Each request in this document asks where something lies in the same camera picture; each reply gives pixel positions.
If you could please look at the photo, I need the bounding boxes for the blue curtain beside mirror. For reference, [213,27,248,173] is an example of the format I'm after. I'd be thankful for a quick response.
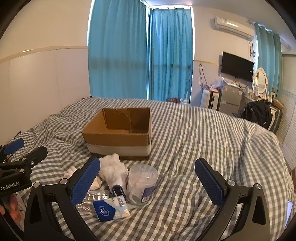
[254,22,283,98]

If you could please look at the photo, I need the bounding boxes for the grey checkered blanket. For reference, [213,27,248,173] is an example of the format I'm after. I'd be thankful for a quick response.
[0,96,292,241]

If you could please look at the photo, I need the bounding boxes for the black wall television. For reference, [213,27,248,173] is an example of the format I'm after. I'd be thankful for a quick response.
[221,51,254,82]

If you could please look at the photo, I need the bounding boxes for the hanging wall cable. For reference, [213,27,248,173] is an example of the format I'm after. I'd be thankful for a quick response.
[199,63,209,90]

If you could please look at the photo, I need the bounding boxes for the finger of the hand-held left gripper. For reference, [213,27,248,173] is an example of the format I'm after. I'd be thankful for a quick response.
[0,138,25,163]
[0,146,48,175]

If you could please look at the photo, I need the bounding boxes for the white louvered wardrobe door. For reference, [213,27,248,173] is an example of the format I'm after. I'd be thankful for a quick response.
[276,54,296,163]

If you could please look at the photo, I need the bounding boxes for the small white cloth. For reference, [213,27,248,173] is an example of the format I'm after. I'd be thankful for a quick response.
[89,177,102,191]

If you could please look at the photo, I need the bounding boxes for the white sock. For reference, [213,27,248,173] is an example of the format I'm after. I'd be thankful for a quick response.
[98,153,129,198]

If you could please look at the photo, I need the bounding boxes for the silver mini fridge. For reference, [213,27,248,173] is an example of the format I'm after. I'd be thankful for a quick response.
[218,84,246,115]

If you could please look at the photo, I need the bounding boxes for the air conditioner cables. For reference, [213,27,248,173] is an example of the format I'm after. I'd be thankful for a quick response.
[248,38,258,61]

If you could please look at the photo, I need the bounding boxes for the clear cotton swab container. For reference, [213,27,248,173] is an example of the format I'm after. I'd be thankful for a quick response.
[126,164,159,206]

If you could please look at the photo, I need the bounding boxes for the black backpack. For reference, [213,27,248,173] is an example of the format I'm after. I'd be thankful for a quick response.
[240,99,273,130]

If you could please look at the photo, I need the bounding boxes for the pale flat device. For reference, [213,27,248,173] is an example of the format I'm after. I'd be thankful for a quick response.
[285,200,294,229]

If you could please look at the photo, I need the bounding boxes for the white oval mirror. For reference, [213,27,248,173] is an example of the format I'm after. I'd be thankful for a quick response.
[253,67,269,94]

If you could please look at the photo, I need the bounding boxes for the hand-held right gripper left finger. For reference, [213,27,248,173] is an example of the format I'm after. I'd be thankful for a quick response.
[24,156,101,241]

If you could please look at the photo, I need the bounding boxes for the white suitcase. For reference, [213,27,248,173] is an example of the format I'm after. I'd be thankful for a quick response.
[200,89,220,111]

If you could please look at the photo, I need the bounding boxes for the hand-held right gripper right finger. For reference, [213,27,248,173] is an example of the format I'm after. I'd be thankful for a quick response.
[195,158,272,241]

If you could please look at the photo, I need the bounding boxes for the narrow blue curtain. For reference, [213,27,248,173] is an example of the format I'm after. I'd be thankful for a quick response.
[147,6,194,104]

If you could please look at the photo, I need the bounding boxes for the blue tissue packet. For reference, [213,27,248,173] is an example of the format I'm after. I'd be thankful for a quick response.
[92,195,130,222]

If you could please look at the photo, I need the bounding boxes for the clear plastic bag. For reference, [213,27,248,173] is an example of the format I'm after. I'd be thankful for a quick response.
[214,77,228,91]

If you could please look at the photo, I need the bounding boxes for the person's left hand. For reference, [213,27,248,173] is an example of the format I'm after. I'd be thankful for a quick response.
[0,193,25,224]

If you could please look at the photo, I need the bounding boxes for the silver foil blister pack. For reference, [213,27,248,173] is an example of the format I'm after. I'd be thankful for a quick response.
[76,190,112,215]

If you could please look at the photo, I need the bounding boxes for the wide blue curtain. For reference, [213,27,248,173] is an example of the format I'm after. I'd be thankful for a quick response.
[88,0,149,100]

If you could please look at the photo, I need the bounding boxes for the cardboard box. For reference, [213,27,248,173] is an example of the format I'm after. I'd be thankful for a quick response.
[81,108,152,161]

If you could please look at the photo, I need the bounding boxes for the white air conditioner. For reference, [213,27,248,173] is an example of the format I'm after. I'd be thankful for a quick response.
[213,16,255,39]

